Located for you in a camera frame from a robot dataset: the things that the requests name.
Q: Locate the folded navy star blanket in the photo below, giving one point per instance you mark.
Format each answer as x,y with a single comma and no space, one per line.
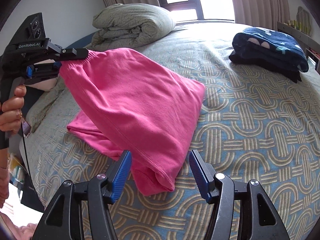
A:
272,50

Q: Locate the patterned blue bedspread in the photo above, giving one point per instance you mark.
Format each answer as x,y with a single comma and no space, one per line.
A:
254,124

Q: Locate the beige curtain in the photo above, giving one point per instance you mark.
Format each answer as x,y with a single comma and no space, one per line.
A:
261,13

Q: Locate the pink pillow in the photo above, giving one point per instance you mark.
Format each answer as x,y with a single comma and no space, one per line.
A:
45,85

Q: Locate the pink pants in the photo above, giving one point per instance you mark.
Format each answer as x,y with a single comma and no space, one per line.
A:
130,102

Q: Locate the person's left hand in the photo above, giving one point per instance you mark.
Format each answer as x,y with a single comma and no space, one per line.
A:
11,116

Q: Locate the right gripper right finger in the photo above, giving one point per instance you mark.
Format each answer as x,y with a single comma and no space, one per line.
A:
259,219

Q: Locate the left forearm pink sleeve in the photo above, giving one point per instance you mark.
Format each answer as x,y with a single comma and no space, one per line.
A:
4,185

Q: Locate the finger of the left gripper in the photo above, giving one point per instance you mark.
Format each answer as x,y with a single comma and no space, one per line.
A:
73,54

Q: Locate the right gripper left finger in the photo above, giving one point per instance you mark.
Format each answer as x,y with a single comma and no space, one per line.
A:
62,218

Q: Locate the folded grey-green duvet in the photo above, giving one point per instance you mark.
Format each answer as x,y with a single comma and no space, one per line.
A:
130,26

